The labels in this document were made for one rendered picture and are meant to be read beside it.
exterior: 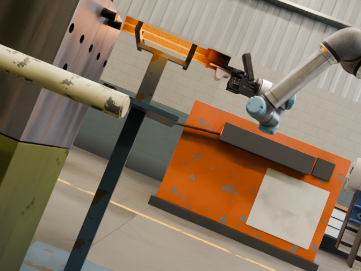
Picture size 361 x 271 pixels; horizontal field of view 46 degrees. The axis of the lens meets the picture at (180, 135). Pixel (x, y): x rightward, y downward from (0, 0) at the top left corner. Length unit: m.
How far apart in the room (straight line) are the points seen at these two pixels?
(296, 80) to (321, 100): 7.50
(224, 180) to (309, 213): 0.96
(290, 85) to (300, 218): 3.25
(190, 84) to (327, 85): 2.79
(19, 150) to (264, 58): 8.16
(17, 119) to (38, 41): 0.19
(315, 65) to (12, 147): 1.03
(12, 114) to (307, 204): 3.97
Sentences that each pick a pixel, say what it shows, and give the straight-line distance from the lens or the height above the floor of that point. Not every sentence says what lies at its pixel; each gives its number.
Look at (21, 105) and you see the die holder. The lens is 1.06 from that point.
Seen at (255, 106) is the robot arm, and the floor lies 0.85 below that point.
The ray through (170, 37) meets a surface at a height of 0.97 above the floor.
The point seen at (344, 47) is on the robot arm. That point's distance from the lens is 1.58.
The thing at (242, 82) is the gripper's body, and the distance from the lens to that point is 1.68.
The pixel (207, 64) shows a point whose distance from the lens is 1.68.
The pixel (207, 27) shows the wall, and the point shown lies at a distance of 9.14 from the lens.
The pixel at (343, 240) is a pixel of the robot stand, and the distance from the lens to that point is 1.33.
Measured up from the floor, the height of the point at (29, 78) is 0.60.
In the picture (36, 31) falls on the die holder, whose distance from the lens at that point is 1.08.
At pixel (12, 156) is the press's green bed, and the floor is 0.43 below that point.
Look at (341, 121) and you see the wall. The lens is 9.12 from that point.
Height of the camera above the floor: 0.57
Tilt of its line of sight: 3 degrees up
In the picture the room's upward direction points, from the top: 22 degrees clockwise
